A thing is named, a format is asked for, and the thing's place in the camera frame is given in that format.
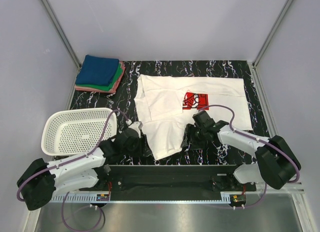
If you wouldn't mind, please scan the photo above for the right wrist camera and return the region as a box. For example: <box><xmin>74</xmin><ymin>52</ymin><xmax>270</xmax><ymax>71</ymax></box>
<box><xmin>192</xmin><ymin>110</ymin><xmax>216</xmax><ymax>128</ymax></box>

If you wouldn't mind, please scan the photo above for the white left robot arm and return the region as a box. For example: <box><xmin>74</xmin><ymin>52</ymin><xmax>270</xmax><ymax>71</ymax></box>
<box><xmin>16</xmin><ymin>128</ymin><xmax>151</xmax><ymax>211</ymax></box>

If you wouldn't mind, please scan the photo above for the right aluminium frame post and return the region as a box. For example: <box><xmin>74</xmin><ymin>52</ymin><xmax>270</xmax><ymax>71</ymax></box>
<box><xmin>251</xmin><ymin>0</ymin><xmax>301</xmax><ymax>68</ymax></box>

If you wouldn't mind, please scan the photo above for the white slotted cable duct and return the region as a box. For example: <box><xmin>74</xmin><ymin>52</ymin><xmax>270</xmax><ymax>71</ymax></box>
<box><xmin>51</xmin><ymin>193</ymin><xmax>110</xmax><ymax>203</ymax></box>

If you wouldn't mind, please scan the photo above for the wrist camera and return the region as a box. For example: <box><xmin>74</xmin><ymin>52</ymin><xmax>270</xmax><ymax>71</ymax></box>
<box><xmin>192</xmin><ymin>110</ymin><xmax>216</xmax><ymax>128</ymax></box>
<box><xmin>126</xmin><ymin>119</ymin><xmax>143</xmax><ymax>137</ymax></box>

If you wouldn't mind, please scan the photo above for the aluminium frame post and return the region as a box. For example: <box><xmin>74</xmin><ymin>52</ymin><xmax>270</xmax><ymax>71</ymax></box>
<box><xmin>34</xmin><ymin>0</ymin><xmax>83</xmax><ymax>69</ymax></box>
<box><xmin>251</xmin><ymin>0</ymin><xmax>301</xmax><ymax>68</ymax></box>

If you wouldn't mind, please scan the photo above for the left aluminium frame post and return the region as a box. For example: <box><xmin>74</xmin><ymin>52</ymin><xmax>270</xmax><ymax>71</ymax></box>
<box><xmin>34</xmin><ymin>0</ymin><xmax>83</xmax><ymax>69</ymax></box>

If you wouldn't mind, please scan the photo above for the white Coca-Cola print t-shirt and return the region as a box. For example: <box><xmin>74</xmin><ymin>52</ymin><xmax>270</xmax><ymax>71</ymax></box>
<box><xmin>134</xmin><ymin>74</ymin><xmax>252</xmax><ymax>160</ymax></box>

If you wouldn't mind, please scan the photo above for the folded blue t-shirt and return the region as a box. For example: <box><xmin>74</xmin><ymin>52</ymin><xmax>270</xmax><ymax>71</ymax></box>
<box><xmin>75</xmin><ymin>55</ymin><xmax>120</xmax><ymax>86</ymax></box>

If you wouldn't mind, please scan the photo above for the white perforated plastic basket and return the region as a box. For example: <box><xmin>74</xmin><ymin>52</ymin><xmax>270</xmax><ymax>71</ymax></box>
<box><xmin>41</xmin><ymin>108</ymin><xmax>117</xmax><ymax>156</ymax></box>

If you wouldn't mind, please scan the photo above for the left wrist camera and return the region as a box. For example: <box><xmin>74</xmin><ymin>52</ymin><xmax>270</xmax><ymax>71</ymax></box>
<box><xmin>126</xmin><ymin>119</ymin><xmax>143</xmax><ymax>137</ymax></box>

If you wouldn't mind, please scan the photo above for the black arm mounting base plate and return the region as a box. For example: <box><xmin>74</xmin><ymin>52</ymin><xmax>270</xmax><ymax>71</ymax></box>
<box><xmin>80</xmin><ymin>165</ymin><xmax>256</xmax><ymax>192</ymax></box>

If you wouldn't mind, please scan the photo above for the folded green t-shirt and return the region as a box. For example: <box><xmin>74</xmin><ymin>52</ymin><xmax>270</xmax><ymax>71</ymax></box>
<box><xmin>84</xmin><ymin>62</ymin><xmax>125</xmax><ymax>92</ymax></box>

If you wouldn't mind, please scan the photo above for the folded pink t-shirt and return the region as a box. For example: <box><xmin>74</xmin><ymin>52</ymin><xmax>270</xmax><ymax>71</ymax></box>
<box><xmin>74</xmin><ymin>61</ymin><xmax>125</xmax><ymax>94</ymax></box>

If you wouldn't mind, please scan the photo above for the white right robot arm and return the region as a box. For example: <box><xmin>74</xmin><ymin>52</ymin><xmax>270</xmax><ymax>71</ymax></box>
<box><xmin>181</xmin><ymin>120</ymin><xmax>301</xmax><ymax>190</ymax></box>

